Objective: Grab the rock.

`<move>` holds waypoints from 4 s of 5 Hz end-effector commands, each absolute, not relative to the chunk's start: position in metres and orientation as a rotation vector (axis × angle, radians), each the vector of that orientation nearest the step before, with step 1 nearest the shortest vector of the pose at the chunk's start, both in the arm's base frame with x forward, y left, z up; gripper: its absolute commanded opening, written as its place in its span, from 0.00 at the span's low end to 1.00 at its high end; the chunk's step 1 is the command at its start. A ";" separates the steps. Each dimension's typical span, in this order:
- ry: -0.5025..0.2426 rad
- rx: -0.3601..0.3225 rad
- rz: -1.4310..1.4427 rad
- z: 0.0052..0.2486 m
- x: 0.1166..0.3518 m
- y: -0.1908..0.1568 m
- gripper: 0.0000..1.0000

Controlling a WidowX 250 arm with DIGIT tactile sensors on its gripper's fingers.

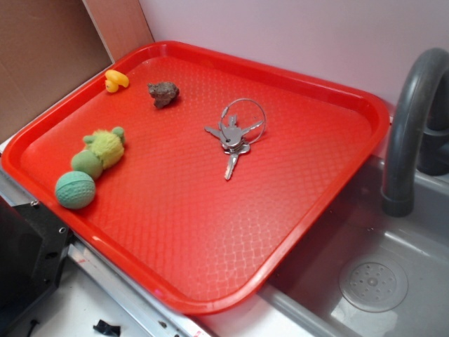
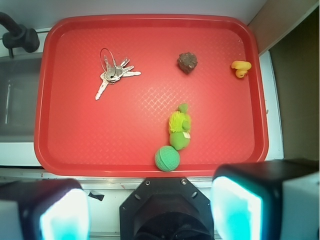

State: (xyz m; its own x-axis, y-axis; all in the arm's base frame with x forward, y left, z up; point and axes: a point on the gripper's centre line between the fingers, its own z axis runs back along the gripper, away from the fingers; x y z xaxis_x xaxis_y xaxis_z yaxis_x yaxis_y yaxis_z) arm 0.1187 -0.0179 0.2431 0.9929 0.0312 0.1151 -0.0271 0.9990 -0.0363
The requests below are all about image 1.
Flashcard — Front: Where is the brown rock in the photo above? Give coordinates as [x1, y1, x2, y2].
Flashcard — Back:
[147, 81, 180, 109]

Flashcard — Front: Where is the red plastic tray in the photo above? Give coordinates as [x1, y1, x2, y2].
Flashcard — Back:
[1, 41, 389, 315]

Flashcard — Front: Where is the silver key bunch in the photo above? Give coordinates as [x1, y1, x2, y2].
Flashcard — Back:
[204, 115, 265, 180]

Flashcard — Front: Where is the yellow rubber duck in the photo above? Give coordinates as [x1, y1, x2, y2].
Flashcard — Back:
[105, 70, 129, 93]

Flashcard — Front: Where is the green plush caterpillar toy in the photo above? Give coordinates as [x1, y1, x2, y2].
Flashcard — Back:
[55, 126, 125, 210]

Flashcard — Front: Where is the grey plastic sink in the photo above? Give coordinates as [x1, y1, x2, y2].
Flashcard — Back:
[260, 157, 448, 336]

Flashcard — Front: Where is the grey toy faucet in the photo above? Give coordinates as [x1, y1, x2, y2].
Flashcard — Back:
[381, 48, 448, 217]

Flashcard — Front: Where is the black tape scrap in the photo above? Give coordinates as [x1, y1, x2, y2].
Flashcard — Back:
[93, 319, 121, 337]

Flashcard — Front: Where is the brown cardboard panel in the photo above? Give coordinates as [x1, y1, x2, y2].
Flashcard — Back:
[1, 1, 154, 141]

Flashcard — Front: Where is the wire key ring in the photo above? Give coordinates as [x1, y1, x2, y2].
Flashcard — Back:
[220, 98, 267, 144]

